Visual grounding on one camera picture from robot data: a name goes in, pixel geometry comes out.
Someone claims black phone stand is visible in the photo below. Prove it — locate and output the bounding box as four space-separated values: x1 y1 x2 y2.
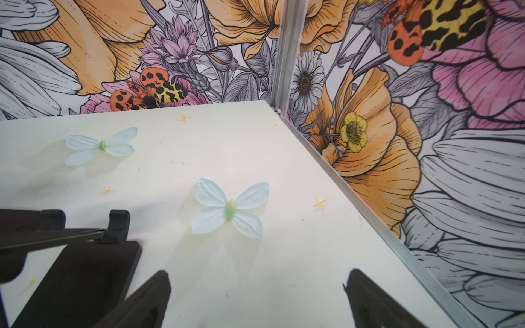
1 209 142 327

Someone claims aluminium right corner post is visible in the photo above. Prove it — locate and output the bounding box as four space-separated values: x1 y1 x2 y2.
271 0 308 118

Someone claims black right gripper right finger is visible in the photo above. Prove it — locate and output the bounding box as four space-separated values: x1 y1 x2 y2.
343 269 425 328

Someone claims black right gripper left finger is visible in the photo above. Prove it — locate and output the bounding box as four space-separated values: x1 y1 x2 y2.
95 270 171 328

